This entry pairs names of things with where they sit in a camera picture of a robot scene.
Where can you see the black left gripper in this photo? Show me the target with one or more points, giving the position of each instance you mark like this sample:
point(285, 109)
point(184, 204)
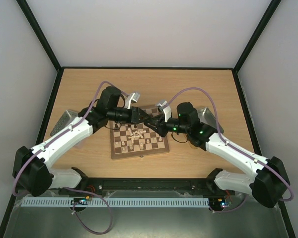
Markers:
point(135, 112)

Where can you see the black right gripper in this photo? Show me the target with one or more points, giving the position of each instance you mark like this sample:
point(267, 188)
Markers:
point(161, 125)

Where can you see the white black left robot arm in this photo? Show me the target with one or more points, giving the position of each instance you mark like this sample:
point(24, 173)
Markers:
point(33, 167)

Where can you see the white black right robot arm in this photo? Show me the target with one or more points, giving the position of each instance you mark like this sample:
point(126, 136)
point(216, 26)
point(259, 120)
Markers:
point(264, 179)

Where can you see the pile of white chess pieces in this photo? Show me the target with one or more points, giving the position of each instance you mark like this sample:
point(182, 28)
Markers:
point(136, 134)

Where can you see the wooden folding chess board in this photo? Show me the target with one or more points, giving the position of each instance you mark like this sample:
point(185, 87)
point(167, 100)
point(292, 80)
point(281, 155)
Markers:
point(151, 144)

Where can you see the right metal tray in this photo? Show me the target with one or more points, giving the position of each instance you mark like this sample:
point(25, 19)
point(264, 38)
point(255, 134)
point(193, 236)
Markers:
point(206, 117)

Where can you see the metal tray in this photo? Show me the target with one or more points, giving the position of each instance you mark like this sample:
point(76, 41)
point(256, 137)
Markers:
point(66, 118)
point(206, 117)

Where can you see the left metal tray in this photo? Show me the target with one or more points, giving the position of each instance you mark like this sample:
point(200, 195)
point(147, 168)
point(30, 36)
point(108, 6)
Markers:
point(66, 118)

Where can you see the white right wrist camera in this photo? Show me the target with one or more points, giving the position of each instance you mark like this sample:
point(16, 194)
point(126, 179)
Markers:
point(164, 107)

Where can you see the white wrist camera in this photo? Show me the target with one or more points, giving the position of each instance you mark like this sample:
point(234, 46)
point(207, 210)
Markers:
point(164, 107)
point(132, 98)

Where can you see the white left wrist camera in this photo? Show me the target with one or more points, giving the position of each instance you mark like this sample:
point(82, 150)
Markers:
point(132, 98)

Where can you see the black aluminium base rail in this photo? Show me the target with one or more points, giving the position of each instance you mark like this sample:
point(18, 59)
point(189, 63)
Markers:
point(193, 186)

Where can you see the black cage frame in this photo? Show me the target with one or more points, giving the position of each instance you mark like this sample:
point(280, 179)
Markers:
point(273, 5)

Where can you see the light blue slotted cable duct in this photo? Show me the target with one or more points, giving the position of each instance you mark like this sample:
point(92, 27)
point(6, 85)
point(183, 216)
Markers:
point(117, 202)

